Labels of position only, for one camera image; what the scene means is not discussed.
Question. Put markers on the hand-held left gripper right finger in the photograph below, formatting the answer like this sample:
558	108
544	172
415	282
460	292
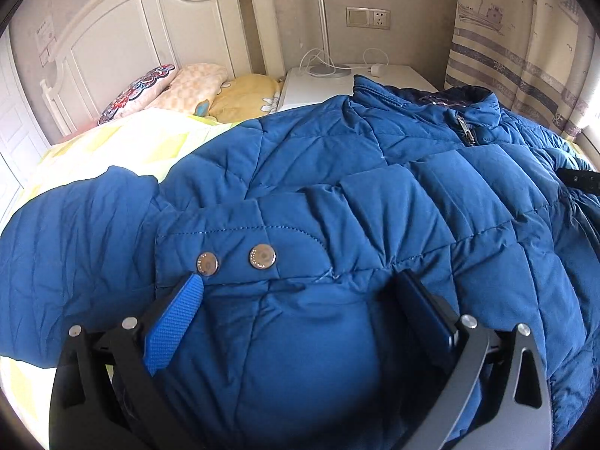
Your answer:
422	300

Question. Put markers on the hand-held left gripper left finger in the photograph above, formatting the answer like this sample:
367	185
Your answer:
174	321

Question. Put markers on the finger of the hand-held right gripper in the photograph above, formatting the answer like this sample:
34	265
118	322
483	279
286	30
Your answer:
579	179

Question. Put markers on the blue puffer jacket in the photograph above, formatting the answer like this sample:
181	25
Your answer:
328	173

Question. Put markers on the striped boat print curtain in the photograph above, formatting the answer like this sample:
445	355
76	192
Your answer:
511	33

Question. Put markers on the yellow-green checked bedsheet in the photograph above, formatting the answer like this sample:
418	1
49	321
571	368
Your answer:
117	145

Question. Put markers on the white charger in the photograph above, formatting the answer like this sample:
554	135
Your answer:
378	70

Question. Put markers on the floral print pillow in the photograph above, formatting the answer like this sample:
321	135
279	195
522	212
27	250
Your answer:
140	89

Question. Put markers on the white nightstand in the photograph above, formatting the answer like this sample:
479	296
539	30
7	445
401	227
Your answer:
318	89

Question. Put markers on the yellow pillow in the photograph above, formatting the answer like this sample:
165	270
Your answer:
243	96

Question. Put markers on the peach checked pillow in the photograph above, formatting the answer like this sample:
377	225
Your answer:
192	84

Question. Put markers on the white panel door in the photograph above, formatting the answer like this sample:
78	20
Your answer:
18	117

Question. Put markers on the white wooden headboard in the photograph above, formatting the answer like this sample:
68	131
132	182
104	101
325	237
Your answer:
140	23

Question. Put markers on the silver floor lamp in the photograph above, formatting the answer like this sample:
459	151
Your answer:
323	9

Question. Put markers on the wall socket plate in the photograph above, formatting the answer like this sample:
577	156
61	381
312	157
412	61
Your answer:
368	18

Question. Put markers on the paper wall notice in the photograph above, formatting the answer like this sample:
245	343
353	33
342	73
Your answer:
47	40

